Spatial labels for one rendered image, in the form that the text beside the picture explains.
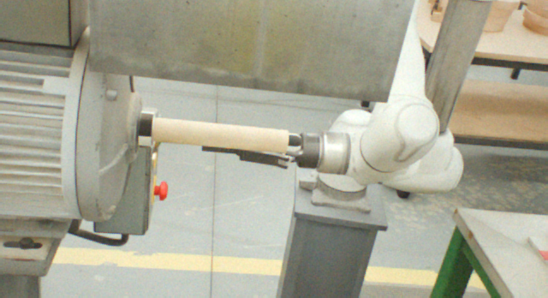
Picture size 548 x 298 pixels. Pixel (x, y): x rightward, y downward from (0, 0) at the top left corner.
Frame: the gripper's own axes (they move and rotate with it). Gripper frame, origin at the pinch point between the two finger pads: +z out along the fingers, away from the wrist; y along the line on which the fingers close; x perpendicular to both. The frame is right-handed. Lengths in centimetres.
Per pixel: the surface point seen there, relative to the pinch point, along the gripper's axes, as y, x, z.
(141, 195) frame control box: -12.8, -5.7, 13.6
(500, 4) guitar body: 184, -1, -147
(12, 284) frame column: -33.4, -9.2, 29.3
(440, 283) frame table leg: 1, -34, -58
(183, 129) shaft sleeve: -33.1, 18.9, 6.5
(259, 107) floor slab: 260, -107, -37
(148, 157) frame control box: -12.6, 2.2, 12.7
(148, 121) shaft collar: -33.2, 19.7, 11.0
